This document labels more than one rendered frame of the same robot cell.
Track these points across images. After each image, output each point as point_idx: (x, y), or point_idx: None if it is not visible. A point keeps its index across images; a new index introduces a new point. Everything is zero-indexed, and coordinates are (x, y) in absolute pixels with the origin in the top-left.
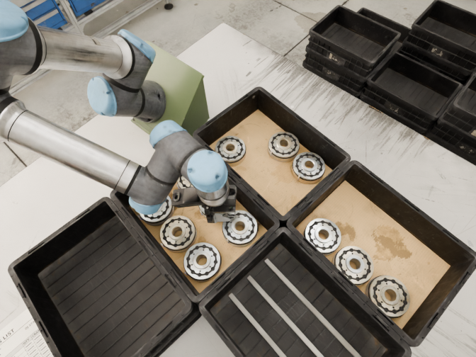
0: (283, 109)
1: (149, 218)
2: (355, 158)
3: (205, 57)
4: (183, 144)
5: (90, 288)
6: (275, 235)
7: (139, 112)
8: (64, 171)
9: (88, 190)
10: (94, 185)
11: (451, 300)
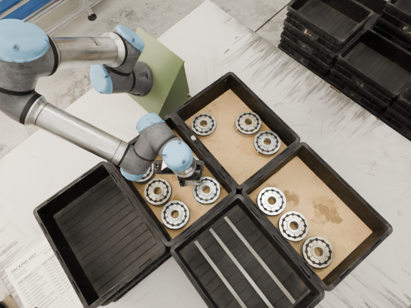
0: (249, 93)
1: None
2: (312, 134)
3: (189, 33)
4: (161, 134)
5: (91, 228)
6: (232, 200)
7: (130, 90)
8: None
9: None
10: None
11: (362, 260)
